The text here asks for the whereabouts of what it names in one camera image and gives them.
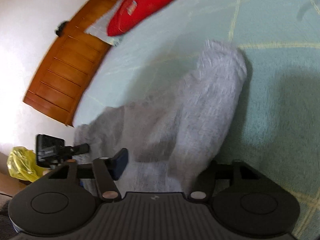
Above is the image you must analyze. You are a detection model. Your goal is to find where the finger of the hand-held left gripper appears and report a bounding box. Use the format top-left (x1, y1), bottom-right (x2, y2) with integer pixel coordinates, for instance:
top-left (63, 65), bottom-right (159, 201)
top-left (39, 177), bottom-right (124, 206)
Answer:
top-left (73, 143), bottom-right (90, 155)

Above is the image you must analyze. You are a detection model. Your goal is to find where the dark cloth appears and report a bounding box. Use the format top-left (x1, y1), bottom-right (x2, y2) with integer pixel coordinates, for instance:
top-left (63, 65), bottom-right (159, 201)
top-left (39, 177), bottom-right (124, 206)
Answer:
top-left (55, 21), bottom-right (69, 36)

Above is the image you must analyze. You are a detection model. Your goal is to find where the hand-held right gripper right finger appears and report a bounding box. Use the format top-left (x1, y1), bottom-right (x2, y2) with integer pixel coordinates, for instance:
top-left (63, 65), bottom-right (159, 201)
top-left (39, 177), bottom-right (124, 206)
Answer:
top-left (187, 159), bottom-right (260, 202)

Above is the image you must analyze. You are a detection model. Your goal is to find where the grey checked pillow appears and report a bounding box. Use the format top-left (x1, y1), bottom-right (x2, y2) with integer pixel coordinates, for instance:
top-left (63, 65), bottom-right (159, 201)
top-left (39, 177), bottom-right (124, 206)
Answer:
top-left (84, 0), bottom-right (123, 46)

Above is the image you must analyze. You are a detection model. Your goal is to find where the grey sweatshirt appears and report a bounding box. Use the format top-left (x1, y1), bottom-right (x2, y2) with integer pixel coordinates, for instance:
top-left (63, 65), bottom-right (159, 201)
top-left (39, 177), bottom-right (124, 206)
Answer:
top-left (74, 39), bottom-right (248, 193)

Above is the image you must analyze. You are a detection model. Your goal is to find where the wooden headboard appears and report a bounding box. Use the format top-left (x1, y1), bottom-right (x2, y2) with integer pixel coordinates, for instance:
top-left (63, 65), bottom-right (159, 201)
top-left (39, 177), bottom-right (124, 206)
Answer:
top-left (23, 0), bottom-right (123, 128)

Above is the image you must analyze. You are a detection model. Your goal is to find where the red quilt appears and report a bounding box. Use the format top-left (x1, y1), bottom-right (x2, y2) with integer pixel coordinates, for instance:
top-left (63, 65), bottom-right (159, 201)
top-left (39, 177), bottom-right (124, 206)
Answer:
top-left (107, 0), bottom-right (209, 37)

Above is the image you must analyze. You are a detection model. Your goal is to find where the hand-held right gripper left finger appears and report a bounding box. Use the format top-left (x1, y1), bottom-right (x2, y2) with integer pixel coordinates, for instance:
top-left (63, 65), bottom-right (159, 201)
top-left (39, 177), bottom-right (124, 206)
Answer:
top-left (49, 148), bottom-right (129, 202)

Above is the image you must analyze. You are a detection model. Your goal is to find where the yellow plastic bag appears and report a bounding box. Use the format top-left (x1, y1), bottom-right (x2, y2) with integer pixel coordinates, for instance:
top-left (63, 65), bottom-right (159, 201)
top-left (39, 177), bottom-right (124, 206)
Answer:
top-left (7, 146), bottom-right (48, 183)

